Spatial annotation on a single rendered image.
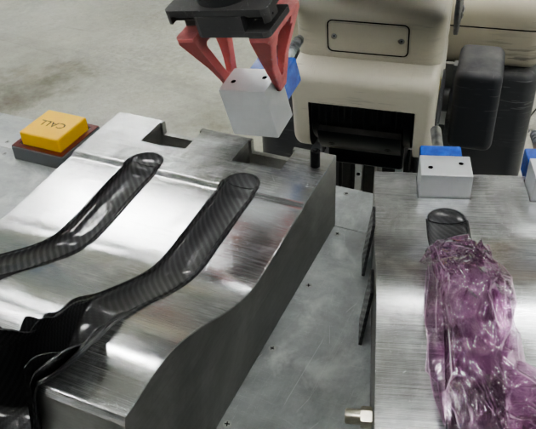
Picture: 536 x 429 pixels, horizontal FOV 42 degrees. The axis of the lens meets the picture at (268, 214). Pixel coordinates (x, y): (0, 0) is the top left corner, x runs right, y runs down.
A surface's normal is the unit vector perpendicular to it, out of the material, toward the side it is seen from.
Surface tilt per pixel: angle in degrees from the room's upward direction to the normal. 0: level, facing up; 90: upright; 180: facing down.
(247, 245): 3
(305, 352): 0
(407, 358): 16
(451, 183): 90
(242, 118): 100
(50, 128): 0
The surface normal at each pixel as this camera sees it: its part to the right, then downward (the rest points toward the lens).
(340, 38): -0.29, 0.70
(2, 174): -0.04, -0.79
